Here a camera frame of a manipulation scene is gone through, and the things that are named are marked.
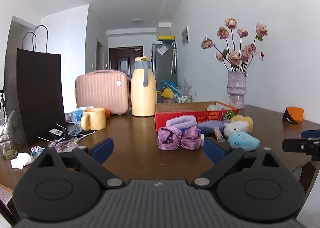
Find clear plastic snack packet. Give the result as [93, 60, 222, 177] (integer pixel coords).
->
[214, 126, 226, 142]

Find blue plush toy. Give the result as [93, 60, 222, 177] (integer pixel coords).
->
[228, 132, 260, 152]

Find lavender fluffy headband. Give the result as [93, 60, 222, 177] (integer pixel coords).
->
[165, 115, 197, 129]

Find purple satin bow scrunchie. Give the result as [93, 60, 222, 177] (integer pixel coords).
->
[157, 126, 201, 151]

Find orange and black card holder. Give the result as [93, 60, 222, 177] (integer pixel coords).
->
[282, 107, 304, 125]

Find purple knitted fish toy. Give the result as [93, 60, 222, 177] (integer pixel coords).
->
[197, 120, 225, 133]

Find white and yellow plush toy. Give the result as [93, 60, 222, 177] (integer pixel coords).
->
[223, 115, 253, 138]

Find yellow ceramic mug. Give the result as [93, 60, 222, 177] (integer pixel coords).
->
[80, 108, 106, 131]

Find blue wet wipes pack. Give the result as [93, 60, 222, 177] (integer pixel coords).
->
[71, 107, 84, 125]

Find red cardboard box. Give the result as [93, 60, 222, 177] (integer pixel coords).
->
[154, 101, 238, 132]

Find orange fruit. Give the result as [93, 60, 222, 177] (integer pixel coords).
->
[105, 108, 111, 119]

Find crumpled white tissue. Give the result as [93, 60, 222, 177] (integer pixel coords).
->
[10, 152, 35, 170]

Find purple ceramic vase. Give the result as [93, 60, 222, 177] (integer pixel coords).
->
[227, 71, 247, 109]

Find pink mini suitcase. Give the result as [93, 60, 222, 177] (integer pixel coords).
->
[75, 70, 129, 115]

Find black paper shopping bag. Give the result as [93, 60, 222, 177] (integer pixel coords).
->
[4, 31, 65, 147]

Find clear glass with straw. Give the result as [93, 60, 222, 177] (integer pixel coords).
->
[1, 110, 17, 159]

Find yellow and blue toy pile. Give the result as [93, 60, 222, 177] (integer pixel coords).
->
[157, 80, 179, 99]

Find yellow thermos jug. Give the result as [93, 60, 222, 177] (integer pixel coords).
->
[131, 56, 157, 117]

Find dried pink rose bouquet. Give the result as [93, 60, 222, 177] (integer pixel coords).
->
[201, 18, 268, 74]

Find dark brown entrance door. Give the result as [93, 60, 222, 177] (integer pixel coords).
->
[109, 46, 143, 77]

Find grey refrigerator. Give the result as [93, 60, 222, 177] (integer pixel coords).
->
[151, 41, 177, 91]

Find yellow box on fridge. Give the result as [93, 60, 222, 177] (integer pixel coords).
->
[158, 35, 175, 41]

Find ceiling lamp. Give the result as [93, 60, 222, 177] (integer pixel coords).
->
[132, 18, 144, 24]

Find colourful hair ties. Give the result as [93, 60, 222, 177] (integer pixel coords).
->
[30, 145, 45, 157]

